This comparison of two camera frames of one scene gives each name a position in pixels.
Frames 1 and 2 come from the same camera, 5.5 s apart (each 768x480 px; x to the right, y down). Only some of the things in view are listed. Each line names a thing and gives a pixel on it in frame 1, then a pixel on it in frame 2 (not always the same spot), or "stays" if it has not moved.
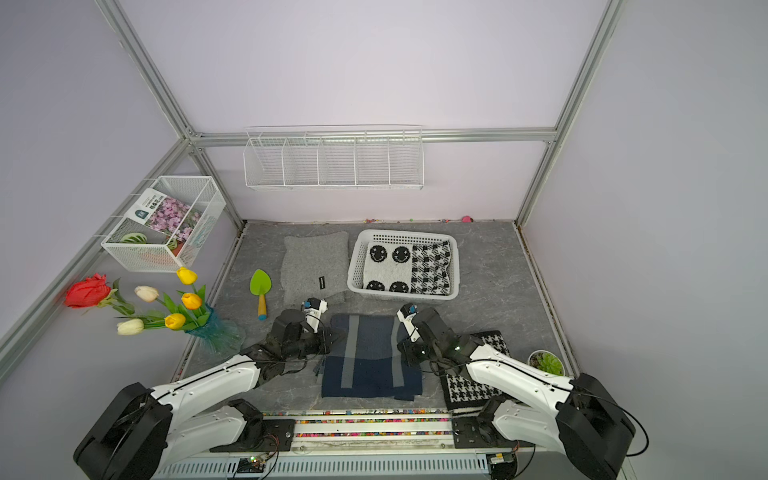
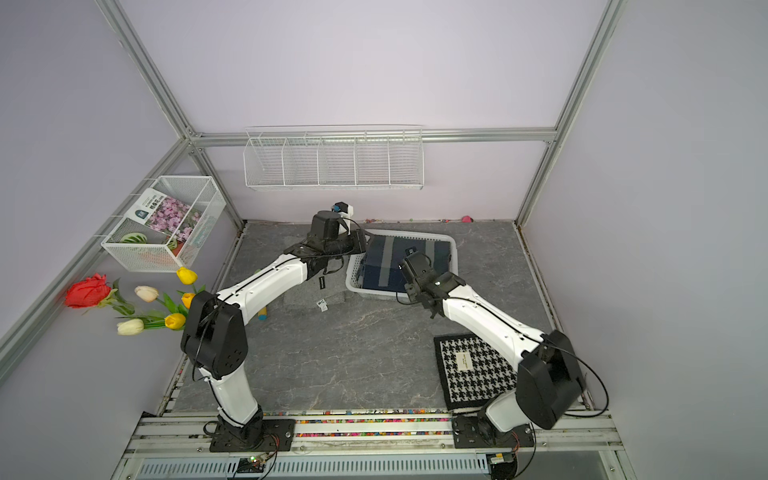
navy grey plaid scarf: (365, 360) to (383, 254)
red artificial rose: (95, 292) stays
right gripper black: (403, 347) to (410, 292)
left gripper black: (325, 343) to (359, 241)
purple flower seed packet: (175, 221) stays
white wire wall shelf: (384, 157) stays
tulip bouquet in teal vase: (186, 309) stays
